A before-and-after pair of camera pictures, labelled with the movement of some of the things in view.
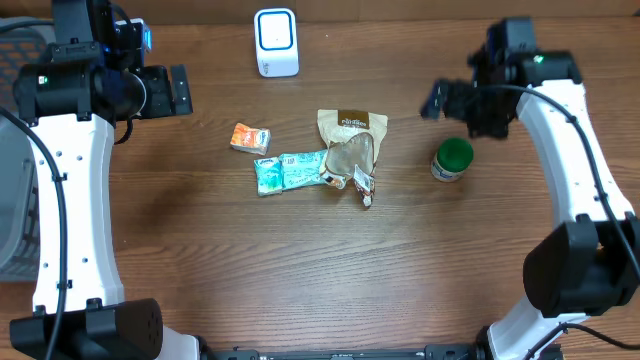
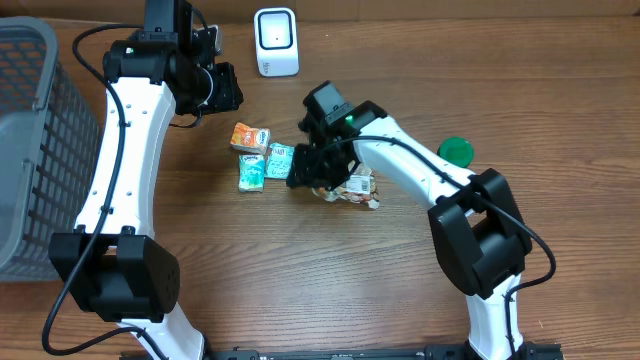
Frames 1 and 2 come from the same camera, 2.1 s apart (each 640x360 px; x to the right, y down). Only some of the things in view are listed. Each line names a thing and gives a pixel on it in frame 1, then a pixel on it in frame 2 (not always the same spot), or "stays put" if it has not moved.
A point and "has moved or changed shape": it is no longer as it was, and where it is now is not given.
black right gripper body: x=480 y=110 -> x=322 y=165
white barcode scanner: x=276 y=42 stays put
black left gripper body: x=161 y=97 -> x=226 y=95
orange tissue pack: x=245 y=138 stays put
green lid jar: x=454 y=155 stays put
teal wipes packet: x=303 y=169 has moved or changed shape
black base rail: x=430 y=352 stays put
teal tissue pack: x=269 y=176 -> x=251 y=173
